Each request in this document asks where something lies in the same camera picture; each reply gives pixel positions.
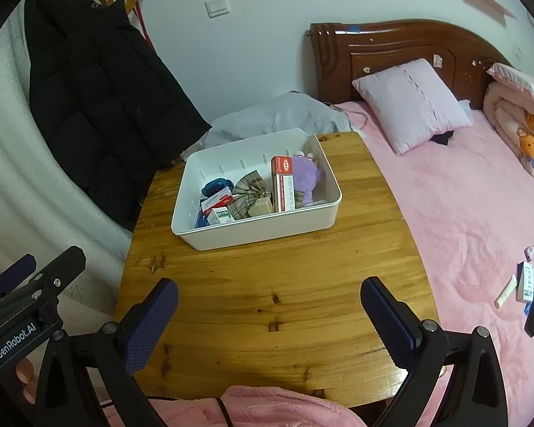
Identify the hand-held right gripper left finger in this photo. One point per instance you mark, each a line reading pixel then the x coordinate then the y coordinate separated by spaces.
pixel 151 324

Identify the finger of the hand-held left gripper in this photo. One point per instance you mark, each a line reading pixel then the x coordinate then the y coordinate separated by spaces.
pixel 62 267
pixel 18 271

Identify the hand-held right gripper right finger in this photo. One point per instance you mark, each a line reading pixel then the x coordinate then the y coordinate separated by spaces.
pixel 391 324

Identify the blue snack packet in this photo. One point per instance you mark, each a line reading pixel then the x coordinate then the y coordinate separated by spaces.
pixel 199 220

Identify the white box with green label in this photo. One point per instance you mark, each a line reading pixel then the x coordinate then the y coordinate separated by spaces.
pixel 220 217

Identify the white plastic bin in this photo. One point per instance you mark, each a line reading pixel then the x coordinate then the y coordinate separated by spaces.
pixel 258 235

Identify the white red card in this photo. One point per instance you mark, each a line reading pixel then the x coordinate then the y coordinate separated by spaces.
pixel 216 199

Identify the plaid fabric bow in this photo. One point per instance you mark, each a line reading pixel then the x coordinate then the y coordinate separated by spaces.
pixel 244 195

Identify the beige soap block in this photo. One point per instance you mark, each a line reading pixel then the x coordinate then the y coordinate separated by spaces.
pixel 261 207

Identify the purple plush toy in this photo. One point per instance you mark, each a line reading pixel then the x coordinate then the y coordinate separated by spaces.
pixel 307 175

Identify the red white toothpaste box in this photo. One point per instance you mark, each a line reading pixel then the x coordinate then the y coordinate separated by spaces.
pixel 282 182

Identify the person's left hand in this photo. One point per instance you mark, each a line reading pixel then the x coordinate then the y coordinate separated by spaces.
pixel 26 371

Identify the white curtain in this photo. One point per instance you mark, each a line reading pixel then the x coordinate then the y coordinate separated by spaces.
pixel 9 164

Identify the white tube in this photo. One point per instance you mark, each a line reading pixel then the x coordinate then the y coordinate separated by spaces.
pixel 505 292

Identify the pink bed sheet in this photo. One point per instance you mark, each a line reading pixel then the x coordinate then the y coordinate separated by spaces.
pixel 463 213

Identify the white and blue box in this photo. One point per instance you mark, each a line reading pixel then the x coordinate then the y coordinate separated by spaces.
pixel 526 282

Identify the pink fleece robe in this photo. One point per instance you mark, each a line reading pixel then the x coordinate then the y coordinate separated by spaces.
pixel 267 409

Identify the small pink packet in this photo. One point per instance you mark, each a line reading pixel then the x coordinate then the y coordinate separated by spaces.
pixel 531 253

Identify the white cloth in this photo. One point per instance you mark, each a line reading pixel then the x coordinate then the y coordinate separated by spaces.
pixel 191 151

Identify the black puffer jacket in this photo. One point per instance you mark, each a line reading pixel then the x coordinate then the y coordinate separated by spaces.
pixel 107 98

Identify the black cloth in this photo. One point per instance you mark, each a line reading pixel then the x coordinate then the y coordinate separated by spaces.
pixel 443 137

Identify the pink pillow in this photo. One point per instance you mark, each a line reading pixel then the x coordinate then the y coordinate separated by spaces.
pixel 411 102

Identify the grey cloth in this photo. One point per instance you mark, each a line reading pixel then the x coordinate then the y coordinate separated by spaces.
pixel 285 115

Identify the folded pink cartoon quilt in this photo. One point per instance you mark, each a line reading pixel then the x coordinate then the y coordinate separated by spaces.
pixel 520 120

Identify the wooden headboard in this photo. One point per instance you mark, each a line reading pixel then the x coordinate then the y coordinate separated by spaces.
pixel 382 62

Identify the white light switch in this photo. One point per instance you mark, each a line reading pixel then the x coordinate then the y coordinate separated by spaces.
pixel 218 6

